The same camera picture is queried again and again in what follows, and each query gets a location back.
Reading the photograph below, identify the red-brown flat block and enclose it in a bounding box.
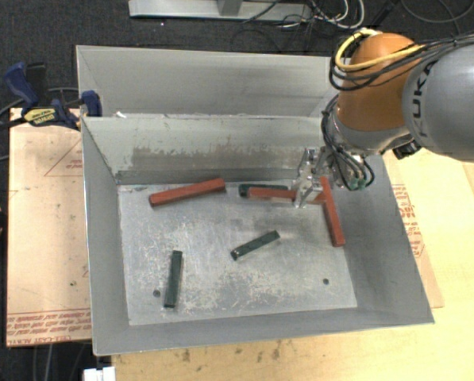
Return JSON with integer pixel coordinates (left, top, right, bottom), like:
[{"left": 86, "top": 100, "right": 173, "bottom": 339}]
[
  {"left": 318, "top": 175, "right": 347, "bottom": 248},
  {"left": 247, "top": 187, "right": 301, "bottom": 203},
  {"left": 148, "top": 177, "right": 227, "bottom": 209}
]

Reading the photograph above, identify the dark green flat block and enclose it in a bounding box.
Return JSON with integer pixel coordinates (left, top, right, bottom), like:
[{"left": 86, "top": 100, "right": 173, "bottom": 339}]
[
  {"left": 237, "top": 183, "right": 290, "bottom": 198},
  {"left": 163, "top": 249, "right": 184, "bottom": 310},
  {"left": 229, "top": 229, "right": 281, "bottom": 262}
]

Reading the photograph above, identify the grey metal bin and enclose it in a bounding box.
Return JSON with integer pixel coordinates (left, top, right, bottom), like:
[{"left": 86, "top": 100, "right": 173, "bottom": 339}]
[{"left": 75, "top": 44, "right": 436, "bottom": 357}]

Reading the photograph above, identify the brown cardboard board, red print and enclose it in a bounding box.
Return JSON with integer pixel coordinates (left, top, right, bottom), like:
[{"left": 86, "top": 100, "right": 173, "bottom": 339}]
[{"left": 5, "top": 107, "right": 446, "bottom": 348}]

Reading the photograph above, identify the black cylinder on white bracket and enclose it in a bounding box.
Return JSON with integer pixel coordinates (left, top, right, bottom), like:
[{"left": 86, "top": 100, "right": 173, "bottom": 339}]
[{"left": 392, "top": 140, "right": 422, "bottom": 160}]

